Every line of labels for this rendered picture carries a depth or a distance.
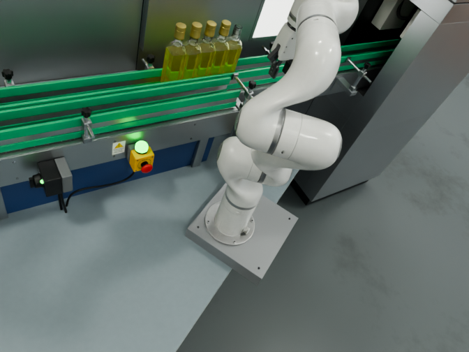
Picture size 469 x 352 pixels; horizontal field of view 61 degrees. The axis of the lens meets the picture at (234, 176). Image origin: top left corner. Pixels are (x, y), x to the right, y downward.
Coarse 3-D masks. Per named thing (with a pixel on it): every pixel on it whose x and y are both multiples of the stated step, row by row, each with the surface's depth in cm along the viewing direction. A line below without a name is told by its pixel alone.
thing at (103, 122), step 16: (208, 96) 142; (224, 96) 146; (112, 112) 124; (128, 112) 128; (144, 112) 131; (160, 112) 136; (176, 112) 140; (192, 112) 144; (16, 128) 111; (32, 128) 113; (48, 128) 116; (64, 128) 119; (80, 128) 122; (96, 128) 126; (112, 128) 129; (0, 144) 112; (16, 144) 114; (32, 144) 117
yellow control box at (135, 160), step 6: (132, 144) 137; (132, 150) 135; (150, 150) 137; (126, 156) 140; (132, 156) 135; (138, 156) 134; (144, 156) 135; (150, 156) 136; (132, 162) 137; (138, 162) 135; (144, 162) 136; (150, 162) 139; (132, 168) 138; (138, 168) 138
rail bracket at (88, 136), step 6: (84, 108) 116; (84, 114) 115; (90, 114) 116; (84, 120) 118; (90, 120) 119; (84, 126) 119; (90, 126) 119; (84, 132) 122; (90, 132) 118; (84, 138) 123; (90, 138) 124
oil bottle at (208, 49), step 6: (198, 42) 140; (204, 42) 139; (204, 48) 139; (210, 48) 140; (204, 54) 141; (210, 54) 142; (204, 60) 143; (210, 60) 144; (198, 66) 144; (204, 66) 145; (210, 66) 147; (198, 72) 146; (204, 72) 148
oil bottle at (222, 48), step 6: (216, 42) 142; (222, 42) 142; (216, 48) 142; (222, 48) 143; (228, 48) 144; (216, 54) 144; (222, 54) 145; (216, 60) 146; (222, 60) 147; (216, 66) 148; (222, 66) 150; (210, 72) 150; (216, 72) 151; (222, 72) 152
